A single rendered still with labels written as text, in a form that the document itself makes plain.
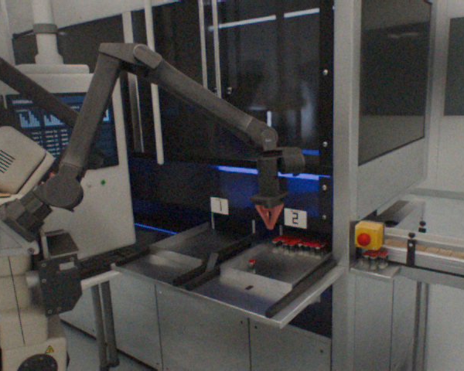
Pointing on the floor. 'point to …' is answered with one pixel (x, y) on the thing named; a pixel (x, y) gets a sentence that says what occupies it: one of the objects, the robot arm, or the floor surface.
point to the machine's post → (345, 177)
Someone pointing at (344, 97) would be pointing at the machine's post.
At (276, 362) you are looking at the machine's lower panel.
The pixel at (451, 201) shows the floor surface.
